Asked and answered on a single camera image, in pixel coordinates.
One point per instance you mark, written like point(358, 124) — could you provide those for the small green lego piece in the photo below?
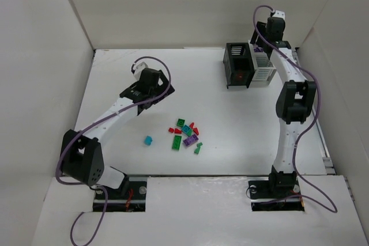
point(198, 148)

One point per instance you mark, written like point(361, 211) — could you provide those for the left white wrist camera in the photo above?
point(137, 69)

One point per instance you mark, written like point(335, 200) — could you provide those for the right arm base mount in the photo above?
point(282, 199)

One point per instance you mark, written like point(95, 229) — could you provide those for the square green lego piece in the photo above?
point(180, 123)

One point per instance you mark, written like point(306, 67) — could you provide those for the white slatted container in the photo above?
point(264, 69)

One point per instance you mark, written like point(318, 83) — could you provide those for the small cyan lego block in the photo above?
point(148, 140)

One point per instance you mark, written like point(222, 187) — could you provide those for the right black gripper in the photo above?
point(256, 36)

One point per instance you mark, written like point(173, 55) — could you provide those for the long green lego plate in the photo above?
point(176, 142)

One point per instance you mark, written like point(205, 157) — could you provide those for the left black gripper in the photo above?
point(162, 89)

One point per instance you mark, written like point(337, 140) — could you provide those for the purple lego plate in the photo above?
point(190, 140)

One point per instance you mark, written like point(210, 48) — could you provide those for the black slatted container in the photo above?
point(237, 58)

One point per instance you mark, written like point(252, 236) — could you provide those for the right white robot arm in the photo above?
point(293, 107)

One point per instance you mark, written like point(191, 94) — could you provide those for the purple paw print lego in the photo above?
point(257, 49)

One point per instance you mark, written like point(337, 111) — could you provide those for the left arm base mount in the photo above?
point(130, 199)

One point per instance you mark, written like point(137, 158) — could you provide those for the teal square lego piece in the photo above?
point(187, 130)

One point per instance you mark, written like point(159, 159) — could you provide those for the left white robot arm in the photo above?
point(82, 151)

